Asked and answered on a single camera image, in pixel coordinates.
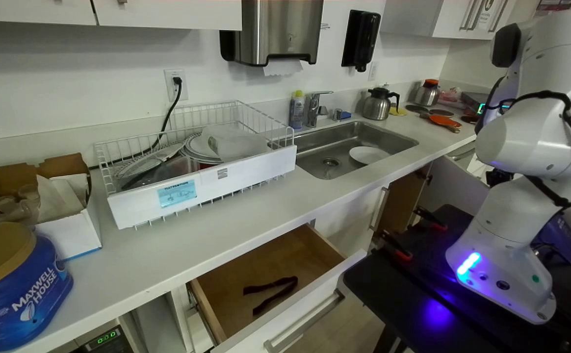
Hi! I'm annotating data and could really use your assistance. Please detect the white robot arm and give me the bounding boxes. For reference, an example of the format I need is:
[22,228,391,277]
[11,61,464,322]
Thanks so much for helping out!
[446,8,571,326]

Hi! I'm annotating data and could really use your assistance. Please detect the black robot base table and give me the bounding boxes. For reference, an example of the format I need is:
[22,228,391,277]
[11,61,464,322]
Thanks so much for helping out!
[344,206,571,353]

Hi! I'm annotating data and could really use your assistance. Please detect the open cupboard door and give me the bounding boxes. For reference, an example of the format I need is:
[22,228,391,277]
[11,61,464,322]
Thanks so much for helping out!
[374,171,427,246]

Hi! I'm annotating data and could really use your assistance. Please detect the stainless steel sink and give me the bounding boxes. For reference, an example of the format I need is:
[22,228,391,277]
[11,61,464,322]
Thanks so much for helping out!
[297,122,419,181]

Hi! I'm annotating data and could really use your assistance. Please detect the dish soap bottle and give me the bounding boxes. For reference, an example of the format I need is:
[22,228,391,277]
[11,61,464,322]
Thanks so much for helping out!
[289,91,307,130]

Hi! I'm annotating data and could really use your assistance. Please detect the chrome faucet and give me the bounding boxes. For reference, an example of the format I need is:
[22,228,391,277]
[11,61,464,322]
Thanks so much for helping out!
[305,91,332,128]

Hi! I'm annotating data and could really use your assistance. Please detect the white plate in sink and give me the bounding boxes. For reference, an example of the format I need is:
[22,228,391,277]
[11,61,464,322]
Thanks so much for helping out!
[350,148,387,165]

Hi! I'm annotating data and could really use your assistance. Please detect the black tongs in drawer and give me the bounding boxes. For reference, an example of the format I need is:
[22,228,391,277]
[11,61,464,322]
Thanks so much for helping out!
[244,277,299,318]

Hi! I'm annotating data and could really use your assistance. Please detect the steel coffee carafe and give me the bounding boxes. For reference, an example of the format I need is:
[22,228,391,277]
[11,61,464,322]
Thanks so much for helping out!
[360,87,401,122]

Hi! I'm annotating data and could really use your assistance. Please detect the open wooden drawer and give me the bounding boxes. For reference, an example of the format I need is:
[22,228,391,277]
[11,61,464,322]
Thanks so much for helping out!
[191,226,366,353]

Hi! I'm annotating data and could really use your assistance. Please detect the steel paper towel dispenser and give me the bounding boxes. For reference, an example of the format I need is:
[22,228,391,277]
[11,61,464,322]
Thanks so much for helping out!
[221,0,325,67]

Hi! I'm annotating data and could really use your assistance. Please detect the black soap dispenser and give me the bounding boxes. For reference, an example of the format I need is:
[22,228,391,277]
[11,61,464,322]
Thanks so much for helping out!
[342,10,382,73]

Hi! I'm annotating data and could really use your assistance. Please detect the orange tool on counter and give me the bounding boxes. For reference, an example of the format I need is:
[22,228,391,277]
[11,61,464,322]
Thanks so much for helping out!
[423,114,462,134]

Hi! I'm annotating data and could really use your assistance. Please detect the steel kettle red lid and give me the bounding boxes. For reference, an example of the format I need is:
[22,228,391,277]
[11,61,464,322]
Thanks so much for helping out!
[417,79,440,108]

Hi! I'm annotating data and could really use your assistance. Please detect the open cardboard box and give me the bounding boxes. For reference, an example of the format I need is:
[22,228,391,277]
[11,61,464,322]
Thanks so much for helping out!
[0,153,103,261]

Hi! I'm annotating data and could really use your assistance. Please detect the microwave display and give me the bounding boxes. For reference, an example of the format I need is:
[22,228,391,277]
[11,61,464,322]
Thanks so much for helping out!
[75,326,134,353]

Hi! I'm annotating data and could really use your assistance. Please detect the white upper cabinet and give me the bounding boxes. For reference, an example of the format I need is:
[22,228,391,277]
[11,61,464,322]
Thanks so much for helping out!
[433,0,517,40]

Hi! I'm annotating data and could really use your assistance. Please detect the blue coffee can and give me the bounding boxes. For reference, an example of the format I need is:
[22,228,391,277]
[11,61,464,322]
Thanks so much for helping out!
[0,222,73,352]

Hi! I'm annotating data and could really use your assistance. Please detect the white wire dish rack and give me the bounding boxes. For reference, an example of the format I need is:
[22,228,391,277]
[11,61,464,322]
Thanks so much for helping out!
[95,100,297,230]

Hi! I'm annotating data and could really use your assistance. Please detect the black power cable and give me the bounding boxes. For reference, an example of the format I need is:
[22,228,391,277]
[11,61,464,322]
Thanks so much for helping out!
[89,75,187,169]

